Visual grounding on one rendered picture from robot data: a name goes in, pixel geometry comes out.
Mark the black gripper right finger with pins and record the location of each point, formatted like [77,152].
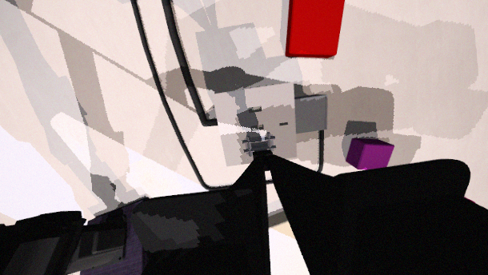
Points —
[323,210]

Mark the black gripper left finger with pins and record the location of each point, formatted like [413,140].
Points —
[238,215]

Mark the red box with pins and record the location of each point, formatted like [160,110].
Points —
[313,28]

